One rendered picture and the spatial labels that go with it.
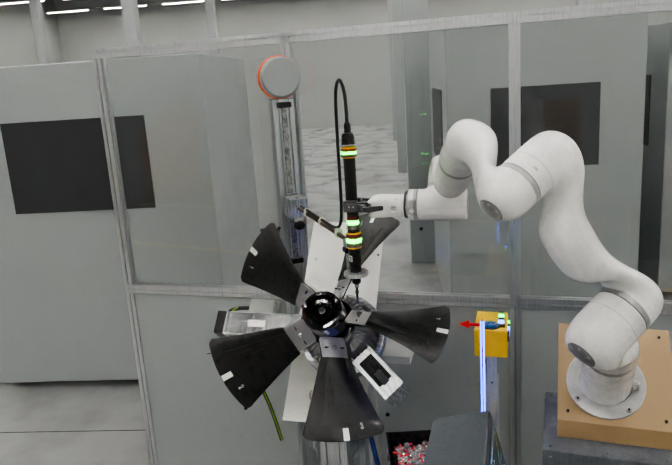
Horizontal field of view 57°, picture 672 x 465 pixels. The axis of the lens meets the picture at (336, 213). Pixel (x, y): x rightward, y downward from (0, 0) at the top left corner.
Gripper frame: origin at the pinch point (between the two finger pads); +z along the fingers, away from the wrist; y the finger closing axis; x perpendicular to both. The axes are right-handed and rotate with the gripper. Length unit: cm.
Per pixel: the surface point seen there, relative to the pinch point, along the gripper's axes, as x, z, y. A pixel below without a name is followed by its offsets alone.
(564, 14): 51, -60, 70
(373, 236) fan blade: -12.4, -2.7, 12.3
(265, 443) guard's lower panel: -127, 66, 71
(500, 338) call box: -47, -39, 21
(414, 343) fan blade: -36.7, -17.4, -8.3
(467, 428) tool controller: -27, -35, -63
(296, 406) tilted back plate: -65, 22, 2
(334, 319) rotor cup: -31.4, 5.2, -7.0
